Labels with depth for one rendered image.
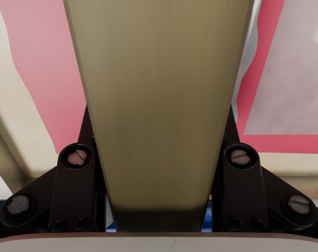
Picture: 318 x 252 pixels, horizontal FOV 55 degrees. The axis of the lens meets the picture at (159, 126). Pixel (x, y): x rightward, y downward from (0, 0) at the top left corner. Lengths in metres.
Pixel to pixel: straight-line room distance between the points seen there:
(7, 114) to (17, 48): 0.09
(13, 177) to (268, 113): 0.30
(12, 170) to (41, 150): 0.05
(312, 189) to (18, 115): 0.36
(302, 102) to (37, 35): 0.26
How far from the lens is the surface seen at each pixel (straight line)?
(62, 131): 0.35
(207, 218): 0.41
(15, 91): 0.32
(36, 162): 0.41
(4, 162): 0.39
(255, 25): 0.27
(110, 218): 0.37
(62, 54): 0.28
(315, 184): 0.45
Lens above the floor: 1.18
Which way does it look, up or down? 43 degrees down
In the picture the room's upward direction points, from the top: 179 degrees clockwise
